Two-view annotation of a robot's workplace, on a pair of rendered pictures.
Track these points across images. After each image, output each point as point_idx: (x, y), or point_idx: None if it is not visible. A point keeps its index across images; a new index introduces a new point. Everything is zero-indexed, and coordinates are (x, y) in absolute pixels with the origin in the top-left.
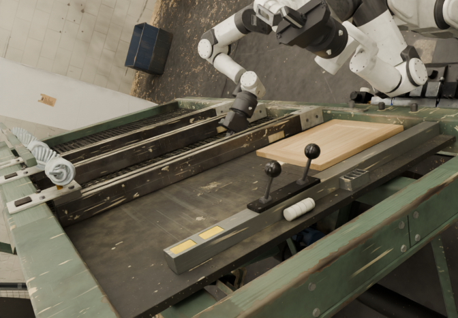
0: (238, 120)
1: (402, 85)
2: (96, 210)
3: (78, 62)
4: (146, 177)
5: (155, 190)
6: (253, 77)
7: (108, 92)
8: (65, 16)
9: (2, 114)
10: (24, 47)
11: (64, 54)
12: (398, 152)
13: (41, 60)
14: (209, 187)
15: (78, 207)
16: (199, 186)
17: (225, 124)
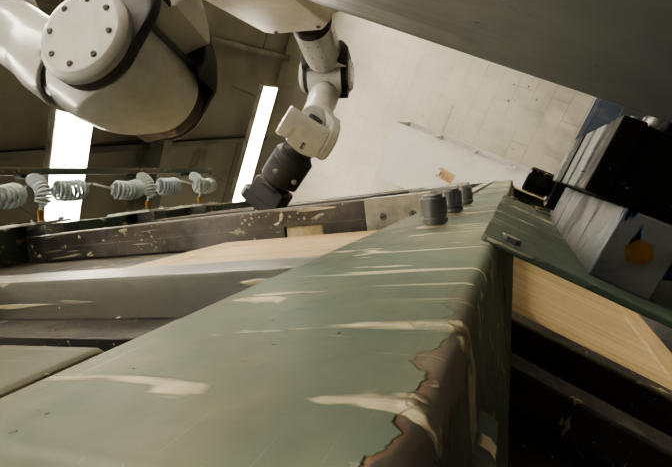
0: (261, 190)
1: (50, 85)
2: (54, 256)
3: (524, 138)
4: (102, 235)
5: (109, 256)
6: (285, 115)
7: (521, 175)
8: (517, 82)
9: (399, 185)
10: (465, 118)
11: (508, 127)
12: (116, 307)
13: (480, 133)
14: (92, 267)
15: (41, 245)
16: (102, 264)
17: (240, 193)
